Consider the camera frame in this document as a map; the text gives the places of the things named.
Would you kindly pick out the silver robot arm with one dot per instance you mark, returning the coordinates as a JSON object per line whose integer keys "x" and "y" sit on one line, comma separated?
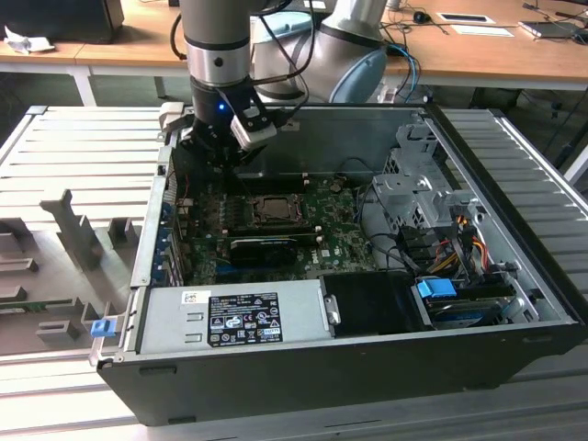
{"x": 216, "y": 27}

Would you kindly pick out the black RAM slot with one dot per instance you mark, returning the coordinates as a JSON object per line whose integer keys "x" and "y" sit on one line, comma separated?
{"x": 275, "y": 176}
{"x": 275, "y": 185}
{"x": 275, "y": 181}
{"x": 275, "y": 190}
{"x": 275, "y": 226}

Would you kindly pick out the CPU socket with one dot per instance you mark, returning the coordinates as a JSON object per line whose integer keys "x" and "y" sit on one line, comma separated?
{"x": 252, "y": 206}

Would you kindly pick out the wooden office desk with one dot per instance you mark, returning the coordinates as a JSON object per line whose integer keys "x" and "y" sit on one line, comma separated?
{"x": 482, "y": 55}
{"x": 115, "y": 46}

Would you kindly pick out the round coin battery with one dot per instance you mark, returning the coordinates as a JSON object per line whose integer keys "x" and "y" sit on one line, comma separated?
{"x": 336, "y": 185}

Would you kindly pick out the black graphics card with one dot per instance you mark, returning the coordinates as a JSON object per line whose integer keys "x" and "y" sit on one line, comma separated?
{"x": 262, "y": 252}

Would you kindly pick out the green motherboard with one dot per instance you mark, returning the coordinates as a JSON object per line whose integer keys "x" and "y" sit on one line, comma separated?
{"x": 340, "y": 229}

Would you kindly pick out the black monitor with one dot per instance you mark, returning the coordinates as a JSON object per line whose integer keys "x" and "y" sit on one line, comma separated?
{"x": 55, "y": 18}

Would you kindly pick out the crumpled white paper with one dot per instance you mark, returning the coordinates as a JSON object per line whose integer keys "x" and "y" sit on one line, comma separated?
{"x": 27, "y": 42}

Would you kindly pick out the silver drive cage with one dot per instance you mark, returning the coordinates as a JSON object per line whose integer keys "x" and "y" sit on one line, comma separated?
{"x": 413, "y": 193}

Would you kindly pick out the grey power supply unit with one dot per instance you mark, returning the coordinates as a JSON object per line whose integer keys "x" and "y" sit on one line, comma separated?
{"x": 165, "y": 317}

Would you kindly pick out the black computer mouse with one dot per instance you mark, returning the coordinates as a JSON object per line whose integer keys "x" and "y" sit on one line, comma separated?
{"x": 421, "y": 16}

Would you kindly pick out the grey parts rack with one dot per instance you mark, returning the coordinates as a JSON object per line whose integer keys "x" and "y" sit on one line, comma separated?
{"x": 69, "y": 275}

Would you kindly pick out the blue case latch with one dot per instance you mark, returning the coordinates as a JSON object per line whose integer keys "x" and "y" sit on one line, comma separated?
{"x": 102, "y": 329}

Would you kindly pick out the green RAM stick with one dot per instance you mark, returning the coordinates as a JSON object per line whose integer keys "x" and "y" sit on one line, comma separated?
{"x": 37, "y": 304}

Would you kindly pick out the white paper sheet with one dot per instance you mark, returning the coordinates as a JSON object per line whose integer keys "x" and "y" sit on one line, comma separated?
{"x": 482, "y": 30}

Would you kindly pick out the blue disk carrier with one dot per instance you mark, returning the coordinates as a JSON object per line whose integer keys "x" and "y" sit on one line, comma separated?
{"x": 434, "y": 290}

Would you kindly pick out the black open PC case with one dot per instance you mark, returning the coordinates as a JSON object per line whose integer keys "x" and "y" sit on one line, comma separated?
{"x": 321, "y": 390}

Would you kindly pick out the hard disk drive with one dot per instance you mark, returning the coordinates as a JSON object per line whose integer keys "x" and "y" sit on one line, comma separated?
{"x": 464, "y": 314}

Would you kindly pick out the dark notebook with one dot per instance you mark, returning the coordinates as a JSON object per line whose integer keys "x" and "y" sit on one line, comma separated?
{"x": 551, "y": 30}

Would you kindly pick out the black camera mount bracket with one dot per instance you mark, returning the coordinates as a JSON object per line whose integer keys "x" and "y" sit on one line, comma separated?
{"x": 250, "y": 101}

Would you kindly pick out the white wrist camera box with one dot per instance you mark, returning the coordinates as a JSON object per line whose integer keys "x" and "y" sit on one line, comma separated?
{"x": 252, "y": 133}

